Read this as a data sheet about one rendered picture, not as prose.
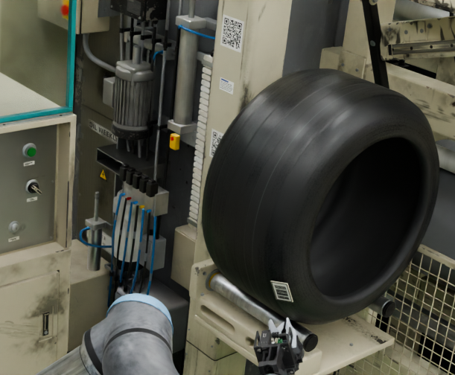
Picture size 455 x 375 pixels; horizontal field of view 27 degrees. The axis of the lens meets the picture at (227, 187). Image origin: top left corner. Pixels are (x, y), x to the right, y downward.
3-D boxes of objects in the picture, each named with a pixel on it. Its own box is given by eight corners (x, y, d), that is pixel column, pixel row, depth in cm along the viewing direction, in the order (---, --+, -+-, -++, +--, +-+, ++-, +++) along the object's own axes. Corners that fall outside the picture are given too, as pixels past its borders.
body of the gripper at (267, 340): (292, 324, 186) (287, 364, 175) (301, 357, 190) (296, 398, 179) (255, 328, 188) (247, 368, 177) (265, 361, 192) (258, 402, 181)
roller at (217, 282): (208, 272, 234) (221, 269, 237) (205, 288, 236) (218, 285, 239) (307, 337, 211) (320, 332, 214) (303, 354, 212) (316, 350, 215)
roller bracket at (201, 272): (188, 297, 236) (191, 263, 232) (298, 260, 262) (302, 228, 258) (196, 303, 234) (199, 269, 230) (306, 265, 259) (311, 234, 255)
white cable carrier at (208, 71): (188, 225, 251) (203, 54, 233) (202, 222, 255) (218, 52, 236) (198, 232, 249) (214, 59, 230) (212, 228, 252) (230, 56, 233)
